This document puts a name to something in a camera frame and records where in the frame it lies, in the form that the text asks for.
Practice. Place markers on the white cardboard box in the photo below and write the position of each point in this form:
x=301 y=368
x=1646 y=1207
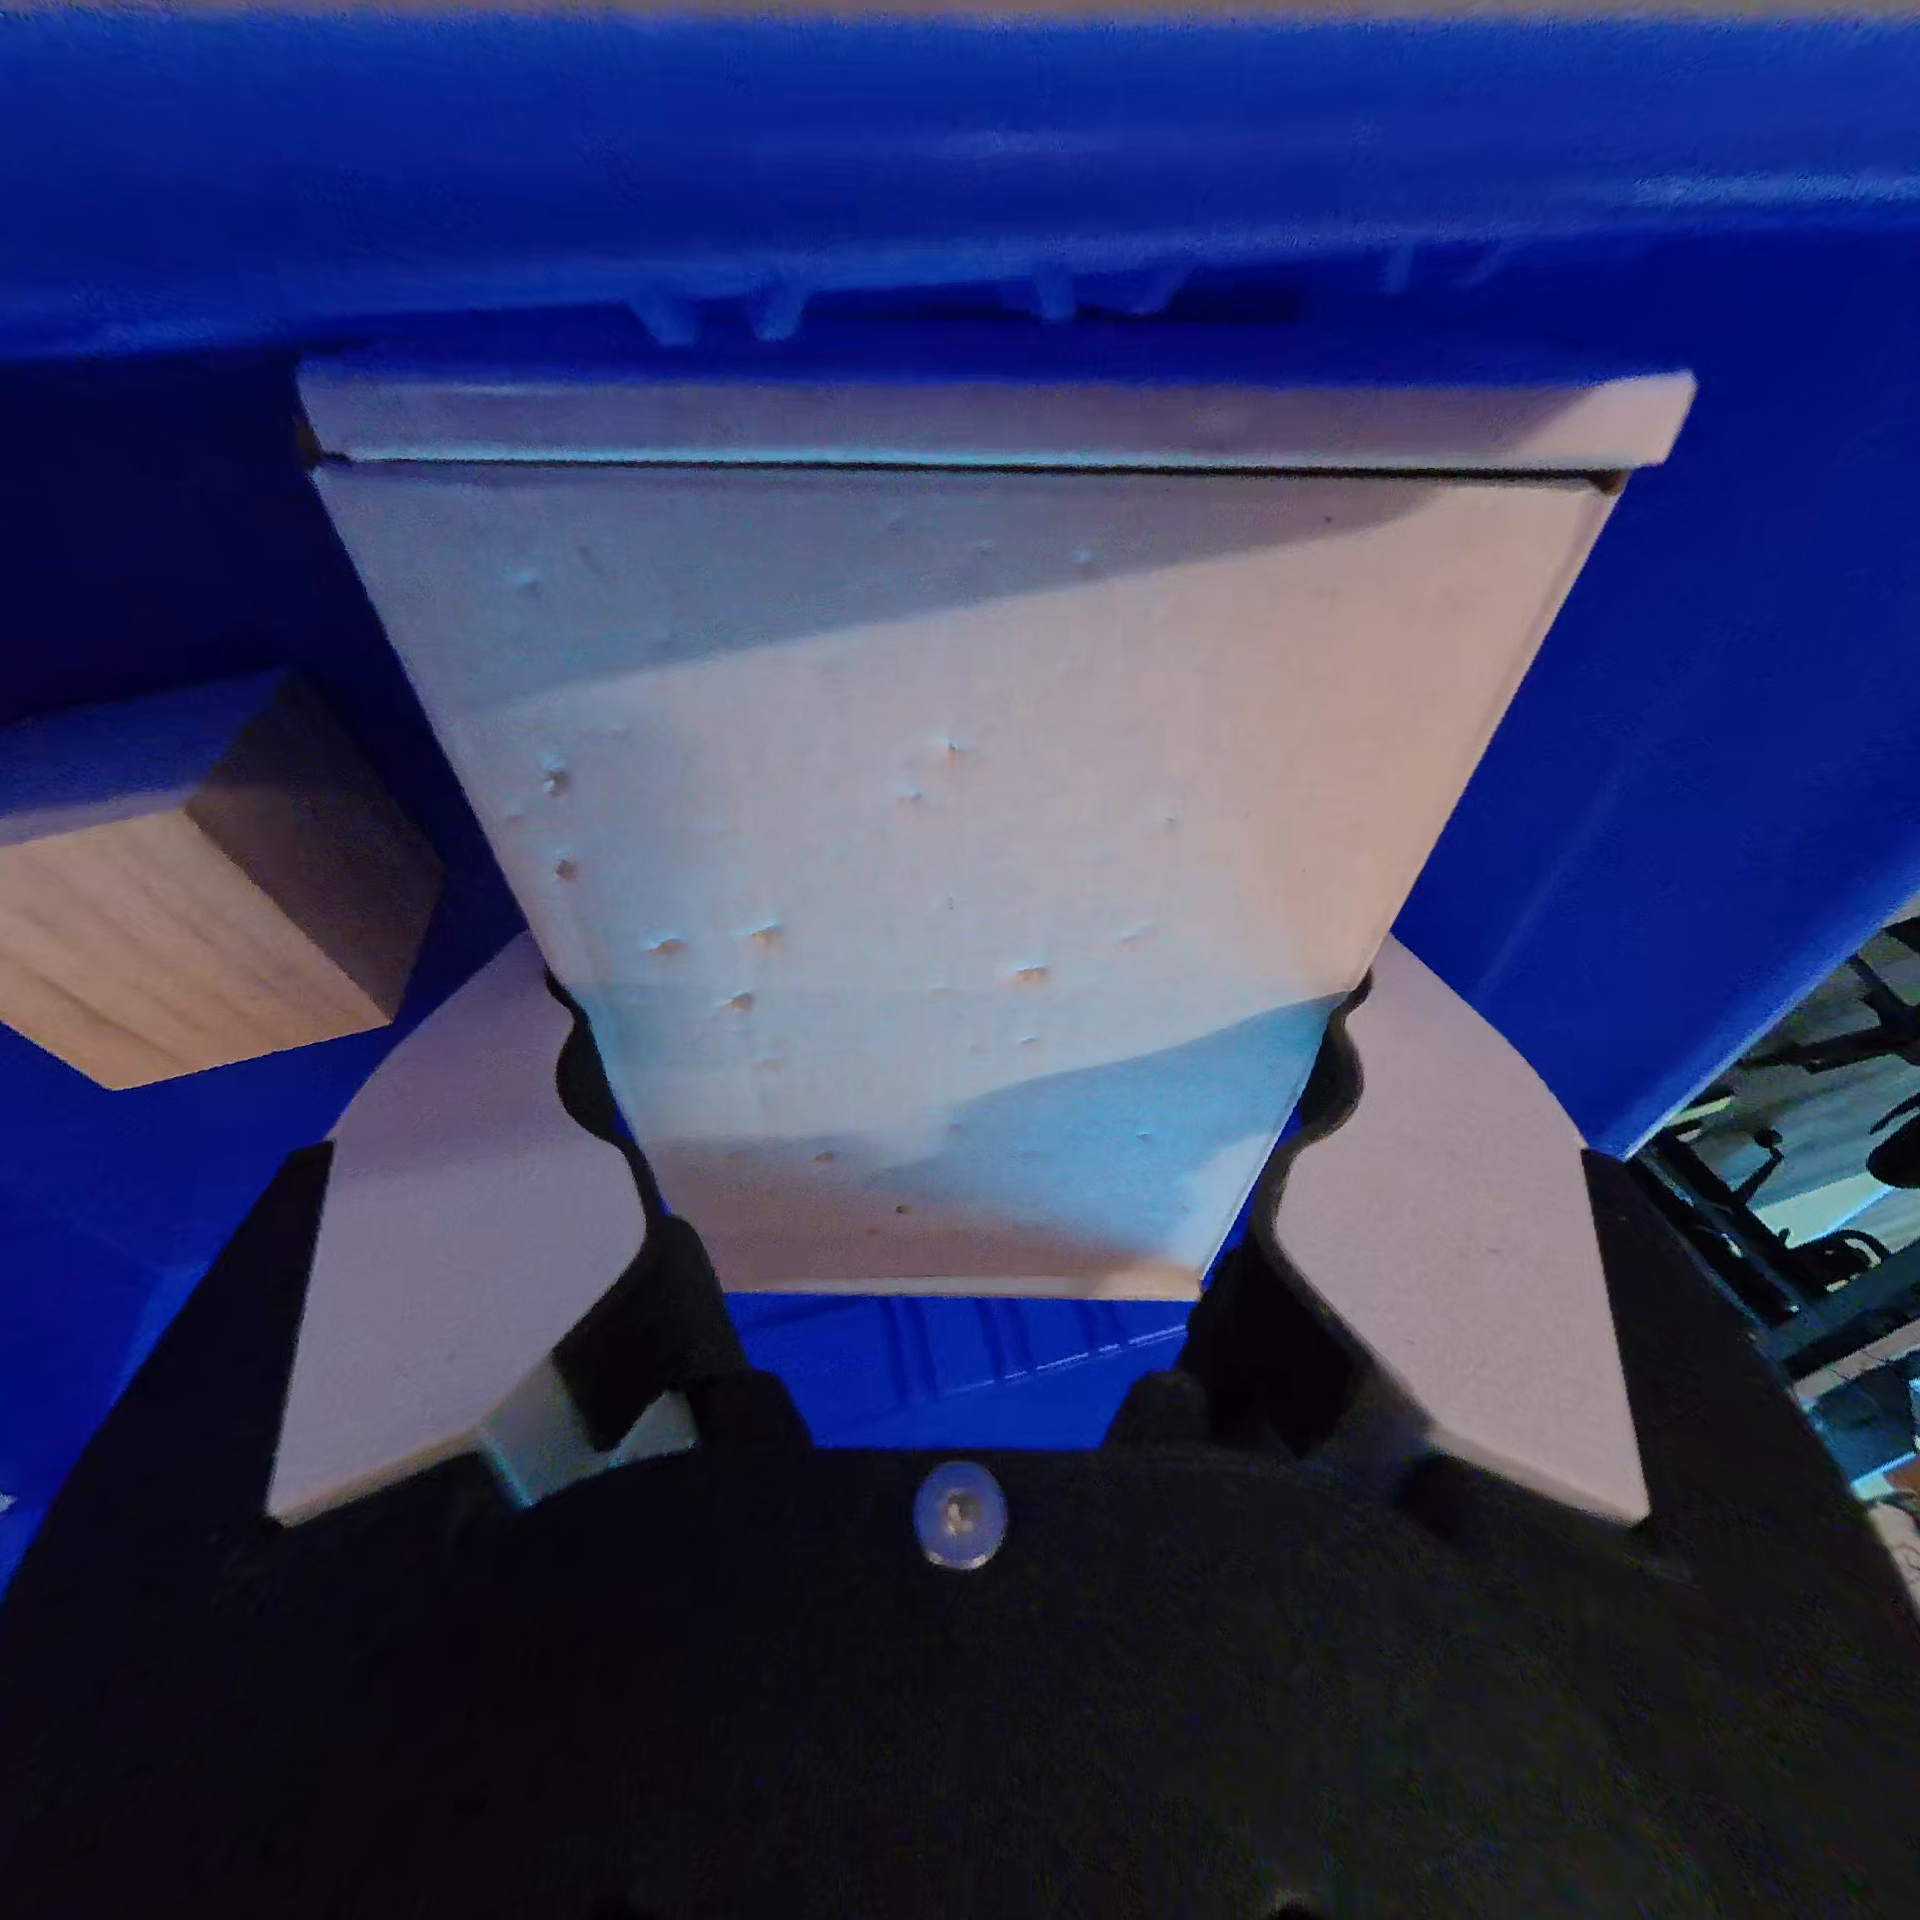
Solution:
x=975 y=824

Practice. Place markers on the blue plastic bin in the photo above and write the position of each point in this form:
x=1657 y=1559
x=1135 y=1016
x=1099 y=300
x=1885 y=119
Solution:
x=1651 y=674

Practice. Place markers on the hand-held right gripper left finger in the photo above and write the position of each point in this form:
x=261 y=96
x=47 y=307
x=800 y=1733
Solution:
x=451 y=1243

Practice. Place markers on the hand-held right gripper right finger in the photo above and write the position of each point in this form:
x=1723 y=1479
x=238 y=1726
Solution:
x=1471 y=1259

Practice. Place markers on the plain wooden cube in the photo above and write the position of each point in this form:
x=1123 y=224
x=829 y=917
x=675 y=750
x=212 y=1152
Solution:
x=197 y=915

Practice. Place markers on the black office chair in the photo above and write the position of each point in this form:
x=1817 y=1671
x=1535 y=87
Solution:
x=1710 y=1200

